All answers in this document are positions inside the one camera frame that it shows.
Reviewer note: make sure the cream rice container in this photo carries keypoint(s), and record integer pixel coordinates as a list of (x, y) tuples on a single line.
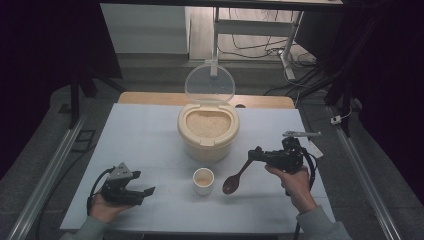
[(208, 146)]

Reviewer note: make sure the white adapter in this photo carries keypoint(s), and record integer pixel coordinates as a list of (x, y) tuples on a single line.
[(335, 120)]

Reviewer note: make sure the person's right hand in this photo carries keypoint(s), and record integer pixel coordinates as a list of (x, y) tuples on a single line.
[(295, 186)]

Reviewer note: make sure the wooden table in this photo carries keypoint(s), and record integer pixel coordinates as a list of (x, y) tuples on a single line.
[(150, 98)]

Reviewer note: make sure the white paper strip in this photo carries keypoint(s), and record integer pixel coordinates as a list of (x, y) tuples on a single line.
[(316, 150)]

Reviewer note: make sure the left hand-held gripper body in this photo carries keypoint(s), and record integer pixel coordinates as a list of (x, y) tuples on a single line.
[(118, 186)]

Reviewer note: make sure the aluminium rail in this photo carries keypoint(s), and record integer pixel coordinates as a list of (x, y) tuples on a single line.
[(46, 173), (363, 173)]

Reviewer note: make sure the brown wooden spoon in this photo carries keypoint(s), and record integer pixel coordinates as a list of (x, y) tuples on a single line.
[(231, 185)]

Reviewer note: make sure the black curtain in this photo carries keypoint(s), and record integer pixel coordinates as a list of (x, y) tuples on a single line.
[(40, 66), (390, 83)]

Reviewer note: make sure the white ribbed cup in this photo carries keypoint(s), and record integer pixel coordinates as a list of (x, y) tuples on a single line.
[(203, 181)]

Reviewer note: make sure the clear container lid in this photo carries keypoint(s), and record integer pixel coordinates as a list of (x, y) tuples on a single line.
[(210, 83)]

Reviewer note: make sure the white cabinet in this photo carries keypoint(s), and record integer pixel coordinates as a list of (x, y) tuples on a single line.
[(146, 30)]

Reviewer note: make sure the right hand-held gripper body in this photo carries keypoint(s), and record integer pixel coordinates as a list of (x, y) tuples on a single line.
[(286, 158)]

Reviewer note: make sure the person's left hand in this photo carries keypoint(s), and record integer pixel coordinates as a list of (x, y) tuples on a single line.
[(105, 210)]

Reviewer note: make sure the white desk frame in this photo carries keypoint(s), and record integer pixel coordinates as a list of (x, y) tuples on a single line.
[(253, 28)]

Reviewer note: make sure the white table mat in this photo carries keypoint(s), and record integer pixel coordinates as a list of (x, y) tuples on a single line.
[(150, 140)]

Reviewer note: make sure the black metal stand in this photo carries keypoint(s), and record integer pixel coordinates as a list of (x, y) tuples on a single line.
[(343, 100), (74, 100)]

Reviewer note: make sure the rice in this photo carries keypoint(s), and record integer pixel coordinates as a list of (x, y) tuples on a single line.
[(208, 123)]

